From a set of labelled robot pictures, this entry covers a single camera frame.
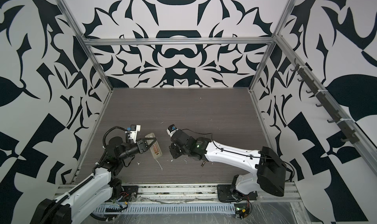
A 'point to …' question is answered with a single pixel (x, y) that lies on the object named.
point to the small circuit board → (242, 210)
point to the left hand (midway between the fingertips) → (156, 137)
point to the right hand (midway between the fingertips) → (170, 147)
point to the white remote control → (155, 149)
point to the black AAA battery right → (201, 165)
